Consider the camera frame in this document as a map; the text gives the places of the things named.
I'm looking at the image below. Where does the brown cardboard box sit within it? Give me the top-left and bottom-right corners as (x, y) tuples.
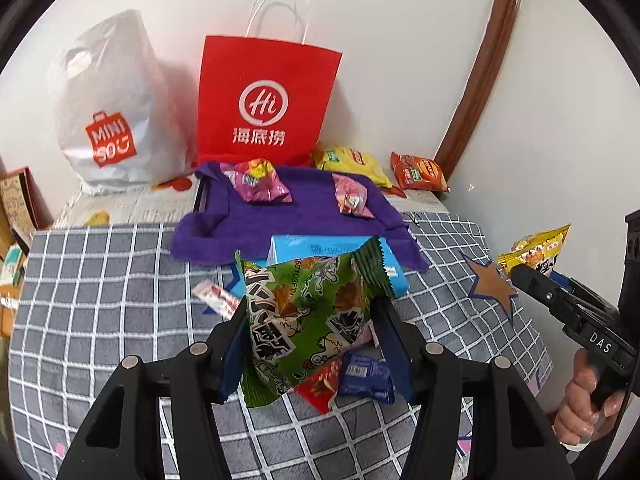
(0, 166), (55, 242)

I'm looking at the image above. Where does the white plastic shopping bag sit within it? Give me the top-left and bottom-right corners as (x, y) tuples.
(47, 8), (199, 196)

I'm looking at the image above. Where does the small dark blue snack packet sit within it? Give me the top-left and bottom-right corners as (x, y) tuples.
(337, 349), (396, 405)

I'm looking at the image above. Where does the printed bed sheet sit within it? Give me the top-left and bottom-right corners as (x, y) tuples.
(52, 179), (451, 235)

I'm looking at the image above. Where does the yellow chip bag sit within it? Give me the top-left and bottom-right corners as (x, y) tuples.
(312, 145), (394, 190)

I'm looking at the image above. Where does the purple cloth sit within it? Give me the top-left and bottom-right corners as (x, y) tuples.
(170, 161), (430, 272)

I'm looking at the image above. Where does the grey checked blanket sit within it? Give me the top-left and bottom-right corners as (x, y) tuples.
(7, 209), (552, 480)

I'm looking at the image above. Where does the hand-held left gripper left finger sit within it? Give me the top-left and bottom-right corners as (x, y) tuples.
(56, 299), (251, 480)

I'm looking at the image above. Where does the red snack packet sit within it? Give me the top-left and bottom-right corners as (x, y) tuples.
(294, 359), (347, 414)

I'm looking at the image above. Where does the brown wooden door frame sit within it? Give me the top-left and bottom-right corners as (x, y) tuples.
(434, 0), (527, 182)

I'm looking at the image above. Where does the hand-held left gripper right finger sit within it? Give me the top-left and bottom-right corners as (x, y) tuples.
(372, 297), (576, 480)

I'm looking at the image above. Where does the pink and yellow snack packet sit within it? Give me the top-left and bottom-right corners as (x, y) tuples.
(219, 158), (292, 205)

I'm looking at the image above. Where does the green cartoon snack packet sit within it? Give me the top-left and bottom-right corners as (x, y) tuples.
(234, 235), (399, 409)

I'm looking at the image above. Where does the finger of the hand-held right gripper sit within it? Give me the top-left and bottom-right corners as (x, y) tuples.
(549, 272), (621, 322)
(509, 262), (589, 332)

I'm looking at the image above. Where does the yellow cartoon snack packet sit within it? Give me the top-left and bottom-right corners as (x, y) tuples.
(497, 223), (572, 281)

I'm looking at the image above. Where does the orange chip bag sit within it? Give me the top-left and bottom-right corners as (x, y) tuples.
(389, 151), (450, 194)

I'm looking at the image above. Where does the light blue box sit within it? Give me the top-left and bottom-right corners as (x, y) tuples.
(260, 233), (411, 302)

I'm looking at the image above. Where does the person's right hand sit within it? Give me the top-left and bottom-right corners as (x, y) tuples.
(555, 348), (626, 454)

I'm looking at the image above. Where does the white and red candy packet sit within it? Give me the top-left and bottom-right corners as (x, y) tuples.
(191, 281), (242, 319)

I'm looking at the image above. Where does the pink and silver snack packet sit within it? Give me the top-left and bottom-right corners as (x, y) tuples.
(331, 172), (375, 220)

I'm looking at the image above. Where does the red paper bag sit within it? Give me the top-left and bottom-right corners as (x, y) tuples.
(196, 0), (344, 167)

